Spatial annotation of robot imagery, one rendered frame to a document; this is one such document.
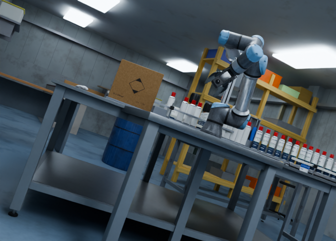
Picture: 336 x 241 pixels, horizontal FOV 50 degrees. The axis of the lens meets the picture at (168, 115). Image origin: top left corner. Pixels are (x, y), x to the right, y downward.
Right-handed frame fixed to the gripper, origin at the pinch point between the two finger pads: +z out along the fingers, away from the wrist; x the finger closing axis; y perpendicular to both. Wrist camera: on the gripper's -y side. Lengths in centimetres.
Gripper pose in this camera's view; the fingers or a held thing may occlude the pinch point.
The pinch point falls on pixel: (209, 89)
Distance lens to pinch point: 194.7
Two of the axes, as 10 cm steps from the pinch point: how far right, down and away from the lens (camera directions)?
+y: 6.3, -3.7, 6.9
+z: -5.3, 4.5, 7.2
